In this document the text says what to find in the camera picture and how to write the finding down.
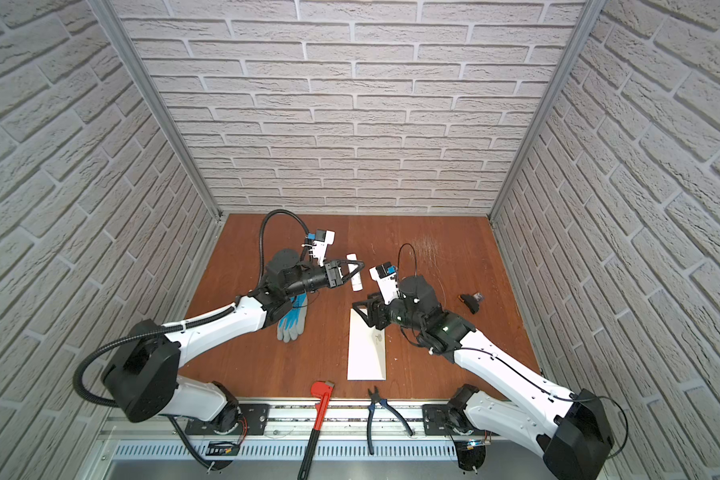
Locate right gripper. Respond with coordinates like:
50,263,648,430
355,290,428,335

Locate white glue stick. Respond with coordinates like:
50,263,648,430
346,253,364,293

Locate cream envelope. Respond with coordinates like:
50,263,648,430
347,310,386,381

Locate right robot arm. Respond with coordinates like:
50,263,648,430
352,276,615,479

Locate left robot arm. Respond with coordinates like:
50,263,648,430
101,249,364,432

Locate blue grey work glove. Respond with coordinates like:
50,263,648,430
277,294,308,343

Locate red pipe wrench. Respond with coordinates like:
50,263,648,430
297,381,334,480

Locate small black orange object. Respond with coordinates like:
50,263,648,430
459,292,484,314

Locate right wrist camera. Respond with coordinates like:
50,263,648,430
370,262,399,305

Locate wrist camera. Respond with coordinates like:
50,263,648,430
303,229,335,266
370,262,399,305

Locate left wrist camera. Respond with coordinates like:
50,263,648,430
303,229,335,266

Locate blue handled pliers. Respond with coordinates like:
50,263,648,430
365,386,415,456

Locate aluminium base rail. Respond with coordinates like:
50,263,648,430
77,398,534,479

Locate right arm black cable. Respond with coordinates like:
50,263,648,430
395,242,630,460

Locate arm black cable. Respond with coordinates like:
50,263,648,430
395,242,630,460
71,208,311,469

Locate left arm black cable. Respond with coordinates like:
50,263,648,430
71,208,311,469

